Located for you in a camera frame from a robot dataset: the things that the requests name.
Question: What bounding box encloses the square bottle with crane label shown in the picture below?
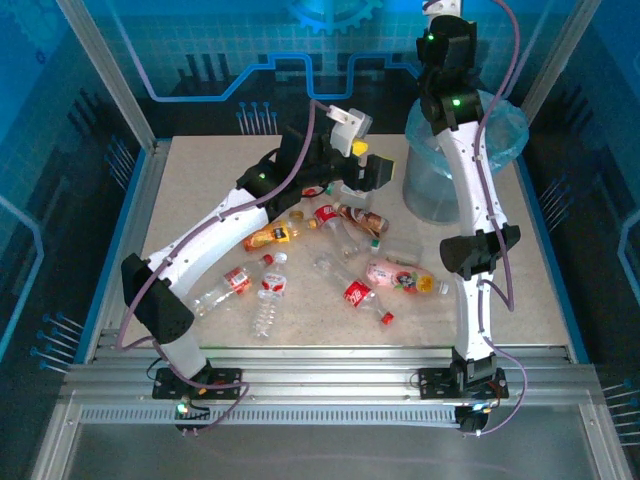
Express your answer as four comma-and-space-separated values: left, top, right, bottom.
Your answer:
327, 180, 376, 211

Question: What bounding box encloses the brown coffee drink bottle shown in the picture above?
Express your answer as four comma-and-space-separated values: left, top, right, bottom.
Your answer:
333, 201, 391, 238

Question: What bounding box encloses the small red-label cola bottle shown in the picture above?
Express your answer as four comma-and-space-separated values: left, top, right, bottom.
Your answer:
303, 186, 362, 262

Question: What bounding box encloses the orange juice plastic bottle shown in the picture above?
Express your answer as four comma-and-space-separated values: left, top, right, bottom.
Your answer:
242, 218, 320, 253

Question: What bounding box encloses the clear square green-band bottle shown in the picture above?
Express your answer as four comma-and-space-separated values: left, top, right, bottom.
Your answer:
361, 235, 426, 266

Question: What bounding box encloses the pink peach drink bottle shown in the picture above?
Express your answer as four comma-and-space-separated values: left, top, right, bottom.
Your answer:
364, 259, 450, 297

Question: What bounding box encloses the large red-label cola bottle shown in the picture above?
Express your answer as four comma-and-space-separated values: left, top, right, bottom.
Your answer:
313, 252, 396, 326

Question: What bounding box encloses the ribbed water bottle white cap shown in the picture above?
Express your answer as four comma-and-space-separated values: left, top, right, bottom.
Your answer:
251, 252, 290, 340

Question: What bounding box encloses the clear water bottle red cap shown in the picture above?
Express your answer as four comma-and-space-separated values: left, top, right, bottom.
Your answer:
192, 253, 275, 319

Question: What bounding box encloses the clear blue plastic bin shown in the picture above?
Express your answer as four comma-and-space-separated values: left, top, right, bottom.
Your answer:
404, 97, 530, 174

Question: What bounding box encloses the aluminium frame post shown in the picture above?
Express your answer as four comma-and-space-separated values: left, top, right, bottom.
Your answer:
519, 0, 604, 126
55, 0, 159, 154

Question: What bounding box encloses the aluminium front rail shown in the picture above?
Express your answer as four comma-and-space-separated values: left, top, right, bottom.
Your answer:
59, 344, 604, 431

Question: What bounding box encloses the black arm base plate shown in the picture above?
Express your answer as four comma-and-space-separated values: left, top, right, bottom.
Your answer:
152, 367, 245, 401
418, 367, 510, 401

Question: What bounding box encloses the slotted grey cable duct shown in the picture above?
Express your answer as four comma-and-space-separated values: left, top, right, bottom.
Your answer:
79, 407, 461, 427

